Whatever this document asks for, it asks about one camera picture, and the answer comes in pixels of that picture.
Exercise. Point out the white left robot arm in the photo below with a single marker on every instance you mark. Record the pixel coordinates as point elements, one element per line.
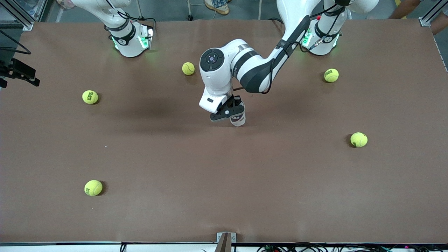
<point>217,80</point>

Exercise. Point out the bare person forearm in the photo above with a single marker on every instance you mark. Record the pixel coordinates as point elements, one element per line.
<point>441,24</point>
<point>402,8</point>

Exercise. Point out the yellow-green tennis ball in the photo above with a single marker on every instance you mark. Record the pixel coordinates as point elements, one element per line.
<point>188,68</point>
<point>358,139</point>
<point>331,75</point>
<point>93,188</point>
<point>90,97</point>

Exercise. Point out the metal leg with caster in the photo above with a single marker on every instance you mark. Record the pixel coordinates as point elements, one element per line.
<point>189,10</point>

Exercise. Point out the thin white metal leg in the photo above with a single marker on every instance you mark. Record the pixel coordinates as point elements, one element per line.
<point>260,9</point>
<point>139,8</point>

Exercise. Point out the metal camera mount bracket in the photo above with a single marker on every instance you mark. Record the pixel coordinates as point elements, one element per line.
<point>225,241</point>

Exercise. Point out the pink patterned cloth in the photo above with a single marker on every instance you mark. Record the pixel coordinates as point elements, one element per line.
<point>65,3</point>

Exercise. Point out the aluminium frame post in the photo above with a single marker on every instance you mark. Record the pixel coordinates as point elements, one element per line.
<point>24,22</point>
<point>425,21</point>

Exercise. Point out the patterned shoe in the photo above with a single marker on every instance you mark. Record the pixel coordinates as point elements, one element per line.
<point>218,5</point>

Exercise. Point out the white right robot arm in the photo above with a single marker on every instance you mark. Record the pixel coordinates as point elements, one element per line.
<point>129,42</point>

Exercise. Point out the clear plastic tennis ball can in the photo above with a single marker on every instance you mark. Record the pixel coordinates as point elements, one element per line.
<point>238,120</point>

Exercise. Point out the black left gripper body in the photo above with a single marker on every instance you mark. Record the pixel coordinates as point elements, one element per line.
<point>235,102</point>

